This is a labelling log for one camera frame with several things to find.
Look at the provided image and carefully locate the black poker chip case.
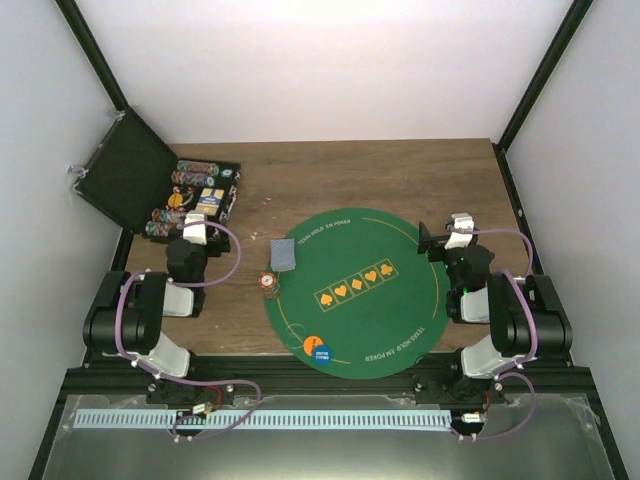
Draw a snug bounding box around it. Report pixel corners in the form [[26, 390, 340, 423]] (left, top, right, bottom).
[[74, 109, 241, 243]]

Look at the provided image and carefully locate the light blue slotted cable duct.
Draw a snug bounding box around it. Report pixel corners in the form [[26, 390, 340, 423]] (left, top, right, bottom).
[[72, 409, 451, 431]]

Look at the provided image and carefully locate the orange big blind button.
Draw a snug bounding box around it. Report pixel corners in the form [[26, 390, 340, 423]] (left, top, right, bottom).
[[303, 335, 324, 356]]

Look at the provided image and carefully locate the chip row bottom in case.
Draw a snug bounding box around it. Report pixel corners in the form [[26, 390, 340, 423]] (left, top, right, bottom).
[[143, 221, 180, 238]]

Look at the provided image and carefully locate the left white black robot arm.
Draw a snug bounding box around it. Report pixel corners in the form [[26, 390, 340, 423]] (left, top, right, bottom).
[[83, 239, 208, 404]]

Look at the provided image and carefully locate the poker chip stack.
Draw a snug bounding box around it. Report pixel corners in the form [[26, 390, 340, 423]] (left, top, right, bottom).
[[259, 272, 280, 299]]

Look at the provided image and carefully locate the chip row top in case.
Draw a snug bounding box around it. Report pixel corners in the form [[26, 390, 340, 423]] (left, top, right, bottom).
[[176, 159, 220, 176]]

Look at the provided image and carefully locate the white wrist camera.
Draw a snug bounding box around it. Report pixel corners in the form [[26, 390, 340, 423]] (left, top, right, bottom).
[[444, 213, 474, 250], [182, 211, 207, 246]]

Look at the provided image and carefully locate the boxed card deck in case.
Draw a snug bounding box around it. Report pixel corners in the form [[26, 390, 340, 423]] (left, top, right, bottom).
[[195, 188, 225, 216]]

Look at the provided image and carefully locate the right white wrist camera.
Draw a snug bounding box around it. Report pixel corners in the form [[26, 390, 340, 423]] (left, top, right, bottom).
[[444, 213, 474, 250]]

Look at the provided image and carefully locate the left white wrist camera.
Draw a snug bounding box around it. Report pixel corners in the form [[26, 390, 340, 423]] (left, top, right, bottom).
[[182, 211, 207, 246]]

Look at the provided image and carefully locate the orange button in case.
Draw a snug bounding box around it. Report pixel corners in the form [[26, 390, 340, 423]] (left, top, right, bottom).
[[167, 193, 184, 209]]

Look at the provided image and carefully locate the chip row in case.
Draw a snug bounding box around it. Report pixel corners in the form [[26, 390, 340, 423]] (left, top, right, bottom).
[[151, 209, 187, 224], [171, 170, 215, 187], [176, 159, 220, 176], [143, 221, 180, 238]]

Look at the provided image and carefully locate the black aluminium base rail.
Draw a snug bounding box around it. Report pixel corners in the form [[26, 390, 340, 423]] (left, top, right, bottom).
[[64, 353, 596, 406]]

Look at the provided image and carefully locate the blue small blind button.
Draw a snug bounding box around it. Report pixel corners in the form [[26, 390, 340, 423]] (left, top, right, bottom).
[[311, 344, 333, 366]]

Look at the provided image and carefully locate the round green poker mat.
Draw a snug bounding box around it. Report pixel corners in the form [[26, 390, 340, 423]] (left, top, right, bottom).
[[264, 208, 450, 380]]

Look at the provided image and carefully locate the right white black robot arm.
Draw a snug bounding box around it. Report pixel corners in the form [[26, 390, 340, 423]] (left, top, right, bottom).
[[417, 213, 573, 403]]

